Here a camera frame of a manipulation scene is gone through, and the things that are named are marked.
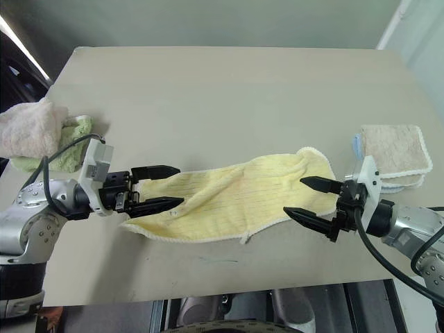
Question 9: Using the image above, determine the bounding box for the yellow towel with white edging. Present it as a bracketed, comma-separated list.
[118, 146, 339, 245]

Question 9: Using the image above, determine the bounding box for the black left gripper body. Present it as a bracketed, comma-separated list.
[98, 170, 142, 218]

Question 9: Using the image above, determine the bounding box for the beige folded towel white edging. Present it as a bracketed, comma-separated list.
[360, 123, 434, 190]

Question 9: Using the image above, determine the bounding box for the dark grey rounded shape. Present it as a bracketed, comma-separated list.
[176, 294, 232, 329]
[270, 288, 316, 333]

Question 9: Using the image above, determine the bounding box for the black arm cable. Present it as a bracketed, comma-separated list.
[352, 197, 444, 309]
[20, 133, 107, 221]

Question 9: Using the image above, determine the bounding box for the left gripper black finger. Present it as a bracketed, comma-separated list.
[128, 196, 185, 219]
[130, 165, 181, 182]

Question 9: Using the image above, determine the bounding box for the green fluffy towel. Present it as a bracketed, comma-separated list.
[10, 115, 94, 173]

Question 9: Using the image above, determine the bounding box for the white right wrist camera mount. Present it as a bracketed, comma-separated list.
[348, 155, 382, 230]

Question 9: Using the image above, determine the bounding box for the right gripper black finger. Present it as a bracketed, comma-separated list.
[300, 176, 344, 195]
[283, 207, 341, 244]

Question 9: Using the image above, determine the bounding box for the shiny metal pole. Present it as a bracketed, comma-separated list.
[0, 15, 49, 79]

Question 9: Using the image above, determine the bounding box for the white door frame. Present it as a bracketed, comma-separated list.
[376, 0, 444, 80]

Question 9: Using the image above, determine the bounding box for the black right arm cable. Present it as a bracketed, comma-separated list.
[352, 197, 444, 309]

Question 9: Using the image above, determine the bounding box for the pink fluffy towel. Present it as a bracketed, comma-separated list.
[0, 96, 70, 159]

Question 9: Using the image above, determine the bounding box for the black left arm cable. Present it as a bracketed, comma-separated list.
[20, 133, 107, 221]

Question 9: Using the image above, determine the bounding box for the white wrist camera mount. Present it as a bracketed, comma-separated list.
[348, 155, 382, 230]
[78, 138, 115, 218]

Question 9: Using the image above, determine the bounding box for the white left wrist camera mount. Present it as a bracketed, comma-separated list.
[78, 138, 115, 218]

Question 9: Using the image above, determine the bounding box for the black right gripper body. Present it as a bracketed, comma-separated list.
[331, 180, 369, 233]

